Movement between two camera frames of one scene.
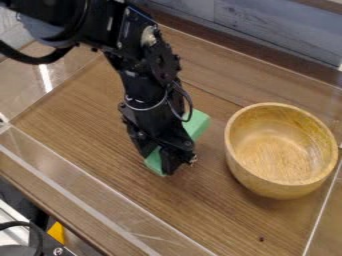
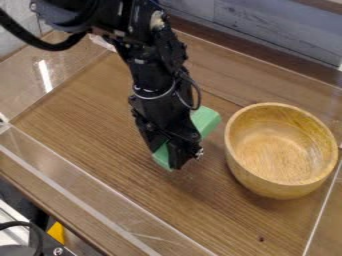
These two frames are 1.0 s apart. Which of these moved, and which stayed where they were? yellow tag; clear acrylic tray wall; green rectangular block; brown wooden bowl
Moved: green rectangular block
Stayed: brown wooden bowl; clear acrylic tray wall; yellow tag
